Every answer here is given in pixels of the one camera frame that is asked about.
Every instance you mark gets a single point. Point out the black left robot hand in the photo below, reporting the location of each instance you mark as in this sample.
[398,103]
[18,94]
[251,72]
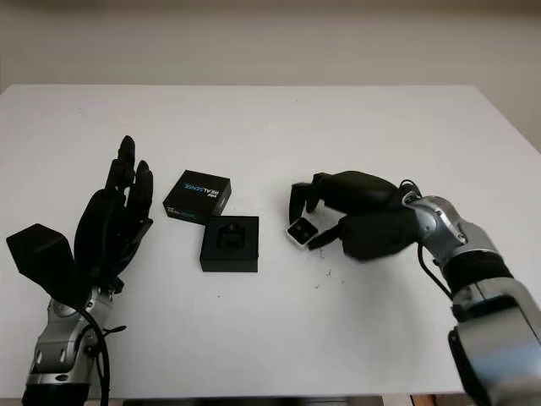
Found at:
[105,224]

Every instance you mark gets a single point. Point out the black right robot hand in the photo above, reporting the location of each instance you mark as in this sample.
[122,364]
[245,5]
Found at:
[359,190]

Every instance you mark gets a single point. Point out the small silver depth camera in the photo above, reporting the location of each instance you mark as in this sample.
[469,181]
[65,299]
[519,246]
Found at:
[301,232]

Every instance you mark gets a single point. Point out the black RealSense box lid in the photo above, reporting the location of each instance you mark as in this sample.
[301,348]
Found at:
[196,194]

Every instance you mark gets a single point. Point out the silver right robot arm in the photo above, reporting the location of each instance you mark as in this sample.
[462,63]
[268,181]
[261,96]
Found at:
[498,304]

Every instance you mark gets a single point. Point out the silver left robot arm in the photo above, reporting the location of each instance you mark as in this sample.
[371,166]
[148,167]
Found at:
[55,351]

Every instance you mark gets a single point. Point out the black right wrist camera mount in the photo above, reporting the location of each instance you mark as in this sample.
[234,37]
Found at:
[380,237]

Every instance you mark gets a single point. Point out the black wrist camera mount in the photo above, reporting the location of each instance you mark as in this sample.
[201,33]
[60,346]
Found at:
[380,237]
[38,254]

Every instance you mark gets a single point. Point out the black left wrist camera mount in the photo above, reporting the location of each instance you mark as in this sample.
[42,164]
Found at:
[38,254]

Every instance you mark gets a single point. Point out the black camera box base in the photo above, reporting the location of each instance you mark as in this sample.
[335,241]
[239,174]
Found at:
[228,264]

